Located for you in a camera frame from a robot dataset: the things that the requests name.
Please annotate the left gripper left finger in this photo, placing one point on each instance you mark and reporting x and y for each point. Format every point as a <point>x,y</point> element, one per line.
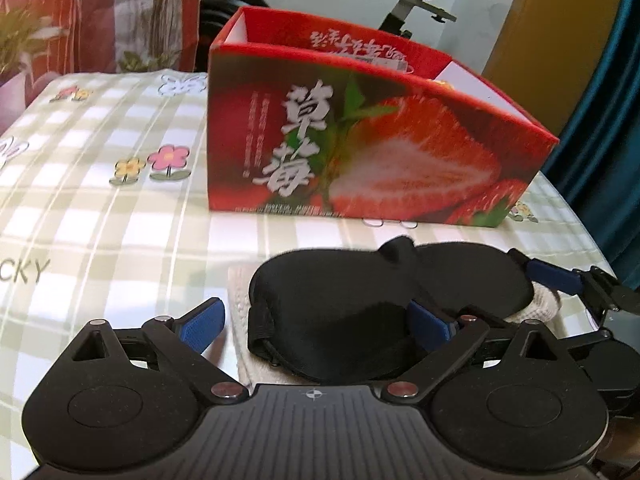
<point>179,343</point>

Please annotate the red strawberry cardboard box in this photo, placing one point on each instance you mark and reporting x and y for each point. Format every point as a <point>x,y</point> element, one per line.
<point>317,117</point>

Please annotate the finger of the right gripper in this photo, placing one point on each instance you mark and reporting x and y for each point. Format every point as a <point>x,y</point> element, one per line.
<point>598,291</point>

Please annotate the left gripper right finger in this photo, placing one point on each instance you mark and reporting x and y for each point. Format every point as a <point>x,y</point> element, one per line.
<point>449,341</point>

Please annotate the plaid cartoon tablecloth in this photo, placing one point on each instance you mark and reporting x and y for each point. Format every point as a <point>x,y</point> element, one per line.
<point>104,214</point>

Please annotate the wooden door panel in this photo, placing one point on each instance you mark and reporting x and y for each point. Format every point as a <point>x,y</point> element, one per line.
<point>546,53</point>

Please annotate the black sleep mask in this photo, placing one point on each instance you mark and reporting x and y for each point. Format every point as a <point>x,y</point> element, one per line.
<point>340,315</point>

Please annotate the red printed backdrop cloth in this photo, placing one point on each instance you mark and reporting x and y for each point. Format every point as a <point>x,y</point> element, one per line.
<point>44,39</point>

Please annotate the teal curtain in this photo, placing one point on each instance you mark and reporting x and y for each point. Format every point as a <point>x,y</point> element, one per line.
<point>596,166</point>

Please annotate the white waffle towel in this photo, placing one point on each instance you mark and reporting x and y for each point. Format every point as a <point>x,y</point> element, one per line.
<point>545,307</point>

